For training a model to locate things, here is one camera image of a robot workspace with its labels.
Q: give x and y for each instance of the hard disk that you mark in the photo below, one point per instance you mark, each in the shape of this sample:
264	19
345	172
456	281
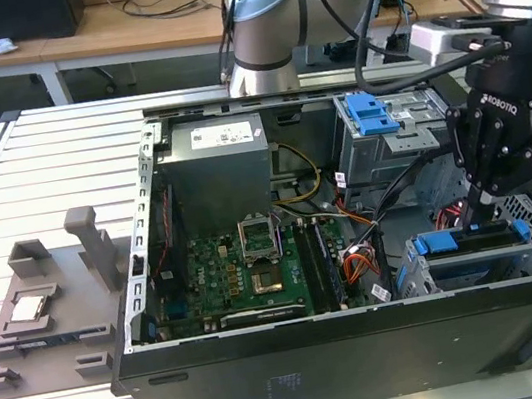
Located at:
437	243

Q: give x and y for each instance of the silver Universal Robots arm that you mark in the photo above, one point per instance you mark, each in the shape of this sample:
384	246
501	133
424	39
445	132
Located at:
270	32

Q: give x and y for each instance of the black RAM slot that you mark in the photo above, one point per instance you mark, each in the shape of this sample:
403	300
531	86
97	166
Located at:
317	267
332	265
326	266
312	268

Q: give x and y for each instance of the metal optical drive cage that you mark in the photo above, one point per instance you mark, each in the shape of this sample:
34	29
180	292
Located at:
390	154

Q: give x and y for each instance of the white label tag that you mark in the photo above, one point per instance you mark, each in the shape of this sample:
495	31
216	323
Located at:
341	179
381	291

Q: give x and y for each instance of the metal locking lever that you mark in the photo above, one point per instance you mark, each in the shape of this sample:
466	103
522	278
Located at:
278	238

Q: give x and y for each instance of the CPU socket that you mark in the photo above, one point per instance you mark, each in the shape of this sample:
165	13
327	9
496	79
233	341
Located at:
268	281

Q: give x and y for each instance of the grey power supply unit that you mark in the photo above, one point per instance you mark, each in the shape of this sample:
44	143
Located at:
217	182

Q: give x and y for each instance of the black graphics card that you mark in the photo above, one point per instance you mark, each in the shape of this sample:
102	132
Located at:
264	315

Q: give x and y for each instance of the black open PC case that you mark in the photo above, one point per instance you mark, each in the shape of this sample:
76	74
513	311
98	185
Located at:
323	367

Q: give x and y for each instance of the green motherboard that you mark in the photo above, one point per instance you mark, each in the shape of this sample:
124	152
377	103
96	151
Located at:
206	269

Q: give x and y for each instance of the grey parts rack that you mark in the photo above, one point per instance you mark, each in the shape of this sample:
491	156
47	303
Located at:
81	310

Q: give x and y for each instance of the silver CPU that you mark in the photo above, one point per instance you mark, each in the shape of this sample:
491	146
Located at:
30	307

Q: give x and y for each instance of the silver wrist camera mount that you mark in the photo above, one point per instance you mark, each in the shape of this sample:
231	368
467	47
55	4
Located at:
438	38

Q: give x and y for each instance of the blue plastic drive bracket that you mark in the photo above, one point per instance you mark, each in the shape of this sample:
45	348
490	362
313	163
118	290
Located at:
369	114

